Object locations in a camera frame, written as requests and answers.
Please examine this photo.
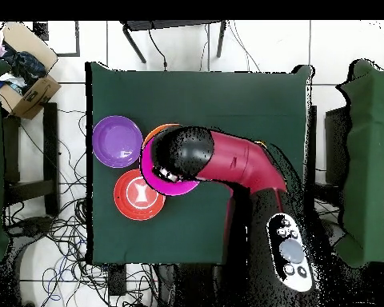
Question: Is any large pink bowl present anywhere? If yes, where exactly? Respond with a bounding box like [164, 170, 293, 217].
[139, 136, 201, 197]

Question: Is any red bowl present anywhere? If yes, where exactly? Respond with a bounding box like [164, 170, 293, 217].
[113, 168, 166, 221]

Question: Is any large orange bowl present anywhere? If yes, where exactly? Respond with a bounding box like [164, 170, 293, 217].
[142, 123, 182, 148]

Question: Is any dark green tablecloth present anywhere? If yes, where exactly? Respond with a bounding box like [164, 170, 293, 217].
[85, 61, 314, 265]

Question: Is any purple bowl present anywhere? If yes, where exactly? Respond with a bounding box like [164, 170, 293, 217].
[91, 115, 144, 169]

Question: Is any black power strip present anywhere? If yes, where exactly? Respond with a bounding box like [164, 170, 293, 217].
[107, 264, 128, 297]

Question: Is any black metal stand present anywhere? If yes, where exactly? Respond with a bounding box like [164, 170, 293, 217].
[119, 19, 229, 64]

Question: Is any black floor equipment with knob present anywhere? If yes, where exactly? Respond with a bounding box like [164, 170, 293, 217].
[6, 215, 55, 245]

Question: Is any cardboard box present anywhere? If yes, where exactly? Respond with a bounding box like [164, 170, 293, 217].
[0, 21, 62, 121]

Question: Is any dark blue clothes bundle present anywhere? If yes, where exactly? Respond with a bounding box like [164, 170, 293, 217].
[1, 41, 49, 94]

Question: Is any tangle of floor cables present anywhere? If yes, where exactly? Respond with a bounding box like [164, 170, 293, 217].
[2, 108, 167, 307]

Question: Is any black metal frame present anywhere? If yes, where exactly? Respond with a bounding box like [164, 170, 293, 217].
[1, 102, 60, 217]

